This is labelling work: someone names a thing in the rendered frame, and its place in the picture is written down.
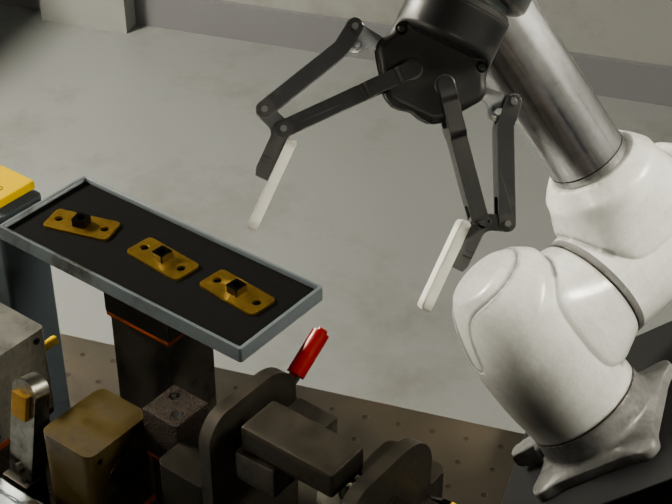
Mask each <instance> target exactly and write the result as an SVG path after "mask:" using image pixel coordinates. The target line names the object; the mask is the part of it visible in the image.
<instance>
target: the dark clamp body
mask: <svg viewBox="0 0 672 504"><path fill-rule="evenodd" d="M202 425H203V424H202ZM202 425H201V426H199V427H198V428H197V429H196V430H194V431H193V432H192V433H191V434H189V435H188V436H187V437H186V438H184V439H183V440H182V441H181V442H179V443H178V444H177V445H176V446H174V447H173V448H172V449H171V450H169V451H168V452H167V453H165V454H164V455H163V456H162V457H161V458H160V471H161V482H162V492H163V503H164V504H203V497H202V483H201V470H200V456H199V434H200V431H201V428H202Z"/></svg>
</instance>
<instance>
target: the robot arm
mask: <svg viewBox="0 0 672 504"><path fill-rule="evenodd" d="M365 49H373V50H375V51H374V54H375V60H376V65H377V70H378V76H375V77H373V78H371V79H369V80H367V81H365V82H362V83H361V84H359V85H356V86H354V87H352V88H350V89H348V90H345V91H343V92H341V93H339V94H337V95H335V96H332V97H330V98H328V99H326V100H324V101H322V102H319V103H317V104H315V105H313V106H311V107H308V108H306V109H304V110H302V111H300V112H298V113H295V114H293V115H291V116H289V117H287V118H284V117H283V116H282V115H281V114H280V113H279V112H278V110H279V109H281V108H282V107H283V106H284V105H286V104H287V103H288V102H289V101H291V100H292V99H293V98H294V97H296V96H297V95H298V94H299V93H301V92H302V91H303V90H304V89H306V88H307V87H308V86H310V85H311V84H312V83H313V82H315V81H316V80H317V79H318V78H320V77H321V76H322V75H323V74H325V73H326V72H327V71H328V70H330V69H331V68H332V67H333V66H335V65H336V64H337V63H338V62H340V61H341V60H342V59H343V58H344V57H345V56H346V55H347V53H348V52H349V53H351V54H353V55H358V54H360V53H361V52H362V51H363V50H365ZM486 82H487V84H488V85H489V87H490V88H488V87H486ZM380 94H382V95H383V98H384V100H385V101H386V102H387V103H388V104H389V107H392V108H394V109H396V110H398V111H403V112H408V113H410V114H412V115H413V116H414V117H415V118H416V119H417V120H419V121H421V122H423V123H425V124H427V125H428V124H439V123H441V127H442V130H443V134H444V137H445V139H446V142H447V146H448V149H449V153H450V157H451V161H452V164H453V168H454V172H455V176H456V179H457V183H458V187H459V191H460V194H461V198H462V202H463V205H464V209H465V213H466V217H467V220H468V221H466V220H462V219H458V220H456V222H455V224H454V226H453V228H452V230H451V232H450V235H449V237H448V239H447V241H446V243H445V245H444V247H443V250H442V252H441V254H440V256H439V258H438V260H437V262H436V265H435V267H434V269H433V271H432V273H431V275H430V277H429V280H428V282H427V284H426V286H425V288H424V290H423V292H422V294H421V297H420V299H419V301H418V303H417V305H418V307H419V308H421V309H422V310H425V311H427V312H429V311H430V312H431V310H432V308H433V306H434V304H435V302H436V300H437V298H438V295H439V293H440V291H441V289H442V287H443V285H444V283H445V280H446V278H447V276H448V274H449V272H450V270H451V268H452V267H453V268H455V269H457V270H459V271H462V272H463V271H464V270H465V269H466V268H467V267H468V266H469V264H470V262H471V259H472V257H473V255H474V253H475V251H476V249H477V247H478V244H479V242H480V240H481V238H482V236H483V235H484V234H485V233H486V232H488V231H501V232H511V231H512V230H514V228H515V227H516V195H515V146H514V126H515V125H516V127H517V128H518V130H519V131H520V133H521V134H522V136H523V137H524V139H525V140H526V142H527V143H528V145H529V146H530V148H531V149H532V151H533V152H534V154H535V155H536V157H537V158H538V160H539V161H540V163H541V164H542V166H543V167H544V168H545V170H546V171H547V173H548V174H549V176H550V177H549V181H548V185H547V192H546V205H547V207H548V209H549V212H550V216H551V221H552V225H553V230H554V233H555V235H556V236H557V238H556V239H555V240H554V241H553V242H552V243H551V245H550V246H549V247H548V248H546V249H544V250H542V251H540V252H539V251H538V250H537V249H535V248H532V247H525V246H518V247H508V248H505V249H503V250H500V251H496V252H493V253H491V254H489V255H487V256H486V257H484V258H482V259H481V260H480V261H478V262H477V263H476V264H475V265H474V266H472V267H471V268H470V269H469V270H468V272H467V273H466V274H465V275H464V276H463V278H462V279H461V280H460V282H459V283H458V285H457V287H456V289H455V292H454V295H453V306H452V317H453V322H454V326H455V329H456V332H457V335H458V338H459V341H460V344H461V346H462V348H463V350H464V353H465V355H466V357H467V359H468V361H469V362H470V364H471V366H472V368H473V369H474V371H475V372H476V374H477V375H478V377H479V378H480V379H481V381H482V382H483V384H484V385H485V386H486V388H487V389H488V390H489V392H490V393H491V394H492V395H493V397H494V398H495V399H496V400H497V402H498V403H499V404H500V405H501V406H502V407H503V409H504V410H505V411H506V412H507V413H508V414H509V415H510V416H511V417H512V418H513V420H514V421H515V422H516V423H517V424H519V425H520V426H521V427H522V428H523V429H524V430H525V431H526V432H527V433H528V434H529V435H530V436H529V437H527V438H526V439H524V440H523V441H521V442H520V443H519V444H517V445H516V446H515V447H514V448H513V450H512V453H511V454H512V456H513V460H514V461H515V462H516V464H517V465H518V466H521V467H524V466H529V465H534V464H540V463H543V466H542V470H541V473H540V475H539V477H538V479H537V481H536V483H535V485H534V487H533V494H534V495H535V496H536V497H537V498H538V500H539V501H541V502H544V501H547V500H549V499H551V498H553V497H554V496H556V495H557V494H559V493H561V492H563V491H565V490H567V489H569V488H572V487H575V486H577V485H580V484H582V483H585V482H587V481H590V480H592V479H595V478H597V477H600V476H602V475H605V474H607V473H610V472H612V471H615V470H617V469H620V468H622V467H625V466H627V465H630V464H634V463H640V462H645V461H648V460H650V459H652V458H653V457H654V456H655V455H656V454H657V453H658V452H659V450H660V448H661V444H660V441H659V431H660V426H661V421H662V416H663V411H664V406H665V401H666V396H667V391H668V387H669V384H670V382H671V380H672V364H671V363H670V362H669V361H667V360H663V361H660V362H658V363H656V364H654V365H652V366H650V367H648V368H647V369H645V370H643V371H640V372H637V371H636V370H635V369H634V368H633V367H632V366H631V365H630V364H629V363H628V361H627V360H626V359H625V358H626V356H627V355H628V353H629V351H630V348H631V346H632V344H633V341H634V339H635V337H636V334H637V332H638V331H639V330H640V329H641V328H642V327H643V326H644V325H645V324H646V323H647V322H649V321H650V320H651V319H652V318H653V317H655V316H656V315H657V314H658V313H659V312H660V311H661V310H662V309H663V308H665V307H666V306H667V305H668V304H669V303H670V302H671V301H672V143H666V142H659V143H653V142H652V141H651V139H649V138H648V137H647V136H644V135H641V134H638V133H635V132H630V131H625V130H618V128H617V127H616V125H615V124H614V122H613V120H612V119H611V117H610V116H609V114H608V113H607V111H606V109H605V108H604V106H603V105H602V103H601V102H600V100H599V98H598V97H597V95H596V94H595V92H594V91H593V89H592V87H591V86H590V84H589V83H588V81H587V79H586V78H585V76H584V75H583V73H582V72H581V70H580V68H579V67H578V65H577V64H576V62H575V61H574V59H573V57H572V56H571V54H570V53H569V51H568V50H567V48H566V46H565V45H564V43H563V42H562V40H561V39H560V37H559V35H558V34H557V32H556V31H555V29H554V27H553V26H552V24H551V23H550V21H549V20H548V18H547V16H546V15H545V13H544V12H543V10H542V9H541V7H540V5H539V4H538V2H537V1H536V0H405V1H404V3H403V5H402V8H401V10H400V12H399V14H398V16H397V18H396V20H395V23H394V25H393V27H392V29H391V31H390V32H389V33H388V34H387V35H385V36H384V37H381V36H380V35H378V34H377V33H375V32H373V31H372V30H370V29H369V28H367V27H365V26H364V25H363V22H362V20H360V19H359V18H357V17H353V18H351V19H349V21H348V22H347V23H346V25H345V27H344V28H343V30H342V32H341V33H340V35H339V36H338V38H337V40H336V41H335V42H334V43H333V44H332V45H330V46H329V47H328V48H327V49H325V50H324V51H323V52H322V53H320V54H319V55H318V56H317V57H315V58H314V59H313V60H312V61H310V62H309V63H308V64H307V65H305V66H304V67H303V68H301V69H300V70H299V71H298V72H296V73H295V74H294V75H293V76H291V77H290V78H289V79H288V80H286V81H285V82H284V83H283V84H281V85H280V86H279V87H278V88H276V89H275V90H274V91H273V92H271V93H270V94H269V95H267V96H266V97H265V98H264V99H262V100H261V101H260V102H259V103H258V104H257V105H256V114H257V116H258V117H259V118H260V119H261V120H262V121H263V122H264V123H265V124H266V125H267V126H268V127H269V129H270V138H269V140H268V142H267V145H266V147H265V149H264V151H263V153H262V155H261V158H260V160H259V162H258V164H257V166H256V174H255V175H256V176H258V177H260V178H262V179H264V180H266V181H267V183H266V185H265V188H264V190H263V192H262V194H261V196H260V198H259V200H258V203H257V205H256V207H255V209H254V211H253V213H252V215H251V218H250V220H249V222H248V224H247V227H248V229H250V230H252V231H255V230H256V231H257V229H258V226H259V224H260V222H261V220H262V218H263V216H264V213H265V211H266V209H267V207H268V205H269V203H270V201H271V198H272V196H273V194H274V192H275V190H276V188H277V185H278V183H279V181H280V179H281V177H282V175H283V173H284V170H285V168H286V166H287V164H288V162H289V160H290V158H291V155H292V153H293V151H294V149H295V147H296V145H297V143H296V141H295V140H293V139H291V138H289V136H291V135H293V134H295V133H297V132H299V131H301V130H304V129H306V128H308V127H310V126H312V125H315V124H317V123H319V122H321V121H323V120H325V119H328V118H330V117H332V116H334V115H336V114H338V113H341V112H343V111H345V110H347V109H349V108H352V107H354V106H356V105H358V104H360V103H362V102H365V101H367V100H369V99H371V98H374V97H376V96H378V95H380ZM480 101H482V102H483V103H485V105H486V108H487V112H486V114H487V117H488V118H489V119H490V120H492V121H493V127H492V164H493V210H494V214H489V213H488V212H487V208H486V205H485V201H484V197H483V193H482V190H481V186H480V182H479V178H478V175H477V171H476V167H475V163H474V160H473V156H472V152H471V148H470V145H469V141H468V137H467V129H466V125H465V122H464V118H463V114H462V111H464V110H466V109H468V108H469V107H471V106H473V105H475V104H477V103H478V102H480ZM288 138H289V139H288Z"/></svg>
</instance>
